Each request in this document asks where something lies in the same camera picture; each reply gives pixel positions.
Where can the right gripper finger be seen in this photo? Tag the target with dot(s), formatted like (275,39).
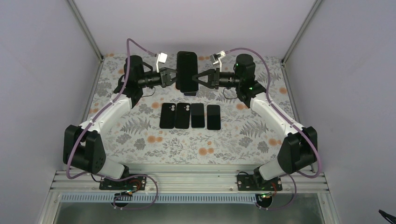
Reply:
(203,83)
(205,73)

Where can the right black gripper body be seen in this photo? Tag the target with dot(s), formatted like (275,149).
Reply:
(215,82)

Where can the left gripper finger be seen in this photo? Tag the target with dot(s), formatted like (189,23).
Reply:
(171,82)
(170,70)

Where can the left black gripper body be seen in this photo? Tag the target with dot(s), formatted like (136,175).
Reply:
(163,77)

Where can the black phone row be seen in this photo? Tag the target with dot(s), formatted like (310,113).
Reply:
(190,94)
(213,117)
(187,67)

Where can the black phone case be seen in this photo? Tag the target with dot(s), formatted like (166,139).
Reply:
(182,116)
(168,116)

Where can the teal phone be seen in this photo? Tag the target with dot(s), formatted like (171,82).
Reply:
(197,115)

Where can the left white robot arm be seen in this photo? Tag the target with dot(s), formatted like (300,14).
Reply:
(83,145)

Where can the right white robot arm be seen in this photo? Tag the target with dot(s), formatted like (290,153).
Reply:
(299,146)

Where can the floral table mat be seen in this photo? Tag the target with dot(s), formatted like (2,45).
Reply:
(244,137)

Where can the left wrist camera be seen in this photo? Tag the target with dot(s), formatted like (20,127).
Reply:
(160,58)

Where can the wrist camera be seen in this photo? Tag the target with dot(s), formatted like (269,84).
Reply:
(160,58)
(216,59)

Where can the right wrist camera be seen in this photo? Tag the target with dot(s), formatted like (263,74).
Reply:
(216,59)

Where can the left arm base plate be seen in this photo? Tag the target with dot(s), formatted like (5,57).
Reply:
(132,184)

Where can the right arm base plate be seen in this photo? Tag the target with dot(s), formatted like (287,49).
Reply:
(247,182)

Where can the aluminium rail frame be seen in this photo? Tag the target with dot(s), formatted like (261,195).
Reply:
(191,179)

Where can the grey slotted cable duct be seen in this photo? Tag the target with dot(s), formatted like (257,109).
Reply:
(161,198)

